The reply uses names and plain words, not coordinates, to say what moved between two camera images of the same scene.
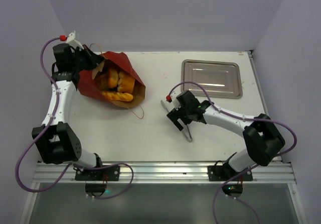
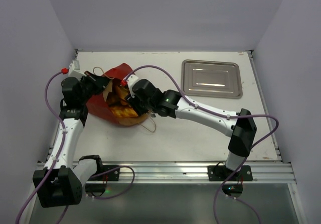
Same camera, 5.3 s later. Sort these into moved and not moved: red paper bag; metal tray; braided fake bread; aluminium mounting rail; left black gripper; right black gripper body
Moved: red paper bag; left black gripper; right black gripper body; braided fake bread
Not moved: metal tray; aluminium mounting rail
